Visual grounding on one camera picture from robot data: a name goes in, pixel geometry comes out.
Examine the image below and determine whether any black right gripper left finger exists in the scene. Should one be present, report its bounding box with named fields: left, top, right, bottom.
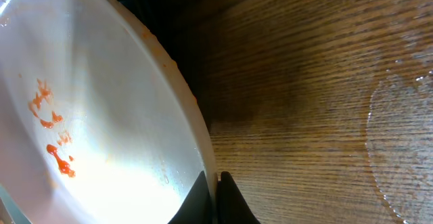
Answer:
left=168, top=171, right=212, bottom=224

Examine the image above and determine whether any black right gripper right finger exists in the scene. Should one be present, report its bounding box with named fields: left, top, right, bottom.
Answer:
left=216, top=171, right=260, bottom=224

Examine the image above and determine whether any pink plate with ketchup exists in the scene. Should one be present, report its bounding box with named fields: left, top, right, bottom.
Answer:
left=1, top=0, right=216, bottom=223

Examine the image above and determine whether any round black tray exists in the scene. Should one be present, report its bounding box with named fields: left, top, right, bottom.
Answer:
left=87, top=0, right=190, bottom=49

